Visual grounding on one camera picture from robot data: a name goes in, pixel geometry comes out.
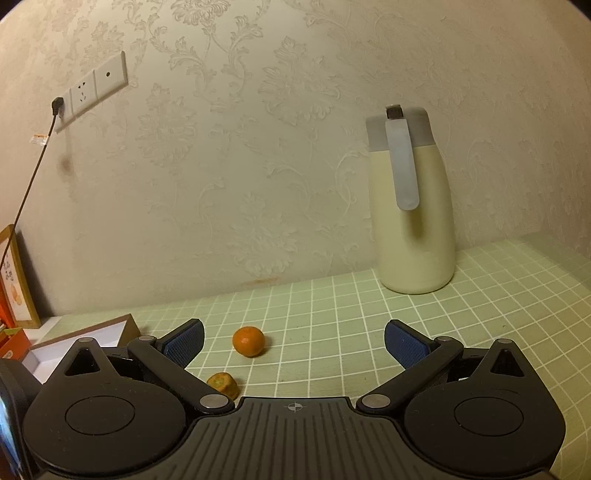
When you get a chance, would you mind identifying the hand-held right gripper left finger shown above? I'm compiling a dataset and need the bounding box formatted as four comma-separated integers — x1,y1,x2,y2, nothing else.
51,319,234,416

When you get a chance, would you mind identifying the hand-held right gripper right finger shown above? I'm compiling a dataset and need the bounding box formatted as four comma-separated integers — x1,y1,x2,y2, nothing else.
356,319,536,415

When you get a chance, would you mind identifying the small brownish orange fruit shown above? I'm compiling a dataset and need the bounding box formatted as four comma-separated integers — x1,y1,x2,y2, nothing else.
206,372,241,401

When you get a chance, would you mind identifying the round orange mandarin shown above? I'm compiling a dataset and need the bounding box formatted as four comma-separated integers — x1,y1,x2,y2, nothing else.
232,326,266,358

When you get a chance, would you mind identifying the white cardboard box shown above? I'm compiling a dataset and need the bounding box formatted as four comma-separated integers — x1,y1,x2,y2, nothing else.
22,314,141,386

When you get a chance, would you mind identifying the flat orange gift box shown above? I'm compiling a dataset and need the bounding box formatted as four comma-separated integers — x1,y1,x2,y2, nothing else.
0,323,32,361

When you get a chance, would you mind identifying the green checked tablecloth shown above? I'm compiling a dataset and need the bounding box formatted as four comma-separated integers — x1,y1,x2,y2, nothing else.
39,233,591,480

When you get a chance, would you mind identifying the cream thermos jug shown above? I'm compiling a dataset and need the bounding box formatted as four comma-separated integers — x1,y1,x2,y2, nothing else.
366,104,457,295

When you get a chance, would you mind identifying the wooden picture frame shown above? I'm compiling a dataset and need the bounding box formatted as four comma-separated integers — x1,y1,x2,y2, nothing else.
0,224,42,329

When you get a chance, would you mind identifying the black plug with cable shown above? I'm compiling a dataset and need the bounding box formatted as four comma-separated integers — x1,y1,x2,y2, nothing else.
0,96,65,273

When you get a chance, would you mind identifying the white wall socket plate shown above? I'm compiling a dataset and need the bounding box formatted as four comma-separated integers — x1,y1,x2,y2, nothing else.
54,51,129,134

